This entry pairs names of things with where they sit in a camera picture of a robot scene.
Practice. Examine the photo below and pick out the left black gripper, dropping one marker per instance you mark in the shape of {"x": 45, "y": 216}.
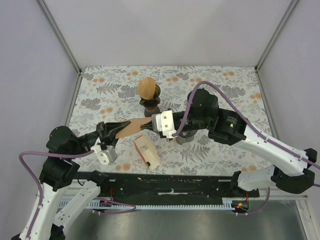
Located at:
{"x": 110, "y": 128}

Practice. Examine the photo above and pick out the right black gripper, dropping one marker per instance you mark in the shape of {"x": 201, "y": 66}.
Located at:
{"x": 147, "y": 125}

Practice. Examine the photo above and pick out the red grey coffee server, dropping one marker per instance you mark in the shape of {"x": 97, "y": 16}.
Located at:
{"x": 149, "y": 111}

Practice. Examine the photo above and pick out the olive green dripper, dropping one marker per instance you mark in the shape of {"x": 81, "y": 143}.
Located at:
{"x": 154, "y": 101}

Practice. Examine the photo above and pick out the brown paper coffee filter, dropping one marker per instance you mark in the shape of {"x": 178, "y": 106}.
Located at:
{"x": 146, "y": 88}

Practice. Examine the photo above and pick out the grey clear dripper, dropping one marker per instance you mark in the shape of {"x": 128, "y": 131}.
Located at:
{"x": 189, "y": 135}

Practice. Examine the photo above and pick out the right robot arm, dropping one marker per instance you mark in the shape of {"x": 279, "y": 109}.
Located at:
{"x": 290, "y": 167}

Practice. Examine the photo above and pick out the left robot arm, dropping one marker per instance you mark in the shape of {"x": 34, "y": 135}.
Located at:
{"x": 55, "y": 170}

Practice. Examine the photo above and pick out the floral table mat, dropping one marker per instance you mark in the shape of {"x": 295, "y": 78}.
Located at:
{"x": 109, "y": 94}

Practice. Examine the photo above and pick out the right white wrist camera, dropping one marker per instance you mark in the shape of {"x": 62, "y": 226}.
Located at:
{"x": 164, "y": 123}

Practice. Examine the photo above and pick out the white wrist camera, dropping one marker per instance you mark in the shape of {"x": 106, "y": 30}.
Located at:
{"x": 164, "y": 123}
{"x": 105, "y": 156}

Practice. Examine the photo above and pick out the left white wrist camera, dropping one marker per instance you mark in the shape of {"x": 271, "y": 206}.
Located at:
{"x": 105, "y": 156}

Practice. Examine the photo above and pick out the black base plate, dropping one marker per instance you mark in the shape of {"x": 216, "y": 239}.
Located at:
{"x": 169, "y": 190}

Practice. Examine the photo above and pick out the left aluminium frame post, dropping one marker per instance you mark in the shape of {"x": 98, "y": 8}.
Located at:
{"x": 58, "y": 33}

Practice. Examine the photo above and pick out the aluminium frame post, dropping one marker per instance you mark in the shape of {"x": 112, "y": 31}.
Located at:
{"x": 277, "y": 32}
{"x": 58, "y": 33}

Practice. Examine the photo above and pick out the right aluminium frame post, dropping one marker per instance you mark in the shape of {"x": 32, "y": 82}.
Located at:
{"x": 277, "y": 32}

